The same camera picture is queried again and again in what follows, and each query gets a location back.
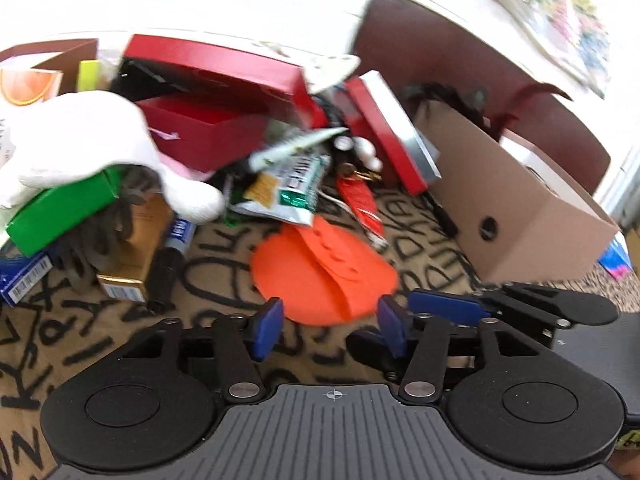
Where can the yellow-green stick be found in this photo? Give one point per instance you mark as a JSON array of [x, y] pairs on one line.
[[88, 76]]

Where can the grey fringed cloth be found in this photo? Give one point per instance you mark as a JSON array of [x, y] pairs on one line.
[[100, 232]]

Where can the open red gift box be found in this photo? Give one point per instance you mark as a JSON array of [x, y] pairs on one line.
[[210, 62]]

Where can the red gift box base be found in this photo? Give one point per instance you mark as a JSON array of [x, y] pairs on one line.
[[200, 130]]

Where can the green box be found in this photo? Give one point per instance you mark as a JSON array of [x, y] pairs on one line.
[[60, 210]]

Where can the white patterned pouch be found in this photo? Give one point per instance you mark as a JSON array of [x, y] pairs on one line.
[[330, 70]]

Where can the red foil packet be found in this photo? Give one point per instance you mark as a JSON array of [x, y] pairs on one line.
[[357, 200]]

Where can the green and white snack packet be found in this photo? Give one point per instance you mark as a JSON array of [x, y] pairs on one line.
[[285, 190]]

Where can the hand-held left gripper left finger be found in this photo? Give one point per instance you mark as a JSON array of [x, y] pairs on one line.
[[267, 327]]

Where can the white bead figure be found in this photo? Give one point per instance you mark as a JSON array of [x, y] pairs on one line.
[[367, 152]]

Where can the gold box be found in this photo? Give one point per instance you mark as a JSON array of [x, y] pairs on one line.
[[137, 255]]

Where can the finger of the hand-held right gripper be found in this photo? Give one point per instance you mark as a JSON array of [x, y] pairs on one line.
[[367, 347], [445, 305]]

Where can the black feathery item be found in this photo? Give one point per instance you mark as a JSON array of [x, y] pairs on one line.
[[440, 97]]

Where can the red box with silver edge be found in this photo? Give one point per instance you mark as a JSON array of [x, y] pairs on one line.
[[390, 130]]

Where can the maroon box with white inside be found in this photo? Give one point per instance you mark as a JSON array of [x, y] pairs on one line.
[[55, 52]]

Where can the orange and white carton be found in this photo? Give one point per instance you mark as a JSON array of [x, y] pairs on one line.
[[27, 85]]

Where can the brown cardboard box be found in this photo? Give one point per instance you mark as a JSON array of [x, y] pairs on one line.
[[500, 200]]

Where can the tan cloth with black letters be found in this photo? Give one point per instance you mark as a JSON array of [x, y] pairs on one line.
[[210, 280]]

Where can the orange felt disc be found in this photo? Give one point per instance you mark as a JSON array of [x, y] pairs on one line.
[[320, 275]]

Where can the floral wall poster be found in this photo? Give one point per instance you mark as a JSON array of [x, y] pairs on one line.
[[565, 25]]

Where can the blue box with barcode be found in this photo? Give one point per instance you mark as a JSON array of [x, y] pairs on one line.
[[22, 280]]

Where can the white and green tube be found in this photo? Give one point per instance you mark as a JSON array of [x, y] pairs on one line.
[[290, 149]]

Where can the plain cardboard piece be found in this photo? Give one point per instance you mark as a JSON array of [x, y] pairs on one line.
[[634, 242]]

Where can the pink and blue packet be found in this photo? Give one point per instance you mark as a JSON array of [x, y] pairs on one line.
[[615, 257]]

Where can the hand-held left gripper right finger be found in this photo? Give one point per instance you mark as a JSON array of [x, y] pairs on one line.
[[394, 327]]

